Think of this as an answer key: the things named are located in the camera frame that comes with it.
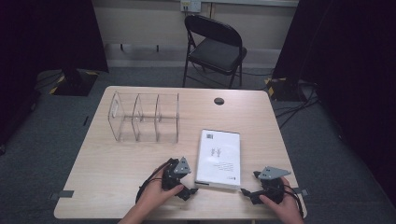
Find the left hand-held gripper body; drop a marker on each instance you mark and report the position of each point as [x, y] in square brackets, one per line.
[169, 179]

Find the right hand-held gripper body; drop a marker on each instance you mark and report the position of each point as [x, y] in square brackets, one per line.
[272, 186]

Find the white book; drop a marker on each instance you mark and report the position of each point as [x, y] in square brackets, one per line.
[219, 158]

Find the clear acrylic book rack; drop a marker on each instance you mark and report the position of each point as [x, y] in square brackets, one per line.
[143, 118]

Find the person's left hand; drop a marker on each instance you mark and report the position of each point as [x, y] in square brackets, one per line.
[154, 194]

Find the person's right hand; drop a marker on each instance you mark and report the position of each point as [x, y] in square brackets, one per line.
[285, 207]

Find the grey tape strip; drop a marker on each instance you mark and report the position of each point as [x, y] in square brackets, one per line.
[303, 192]
[62, 194]

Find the black stand base yellow tape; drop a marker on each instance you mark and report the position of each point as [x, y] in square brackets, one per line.
[76, 82]
[280, 88]

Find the small black floor strip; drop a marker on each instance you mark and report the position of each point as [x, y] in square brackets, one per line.
[86, 120]

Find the black curtain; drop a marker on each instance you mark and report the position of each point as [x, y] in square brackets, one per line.
[351, 77]
[46, 37]

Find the black folding chair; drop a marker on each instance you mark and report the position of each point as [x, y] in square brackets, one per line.
[218, 53]

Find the white wall socket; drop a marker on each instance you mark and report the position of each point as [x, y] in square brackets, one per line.
[190, 5]

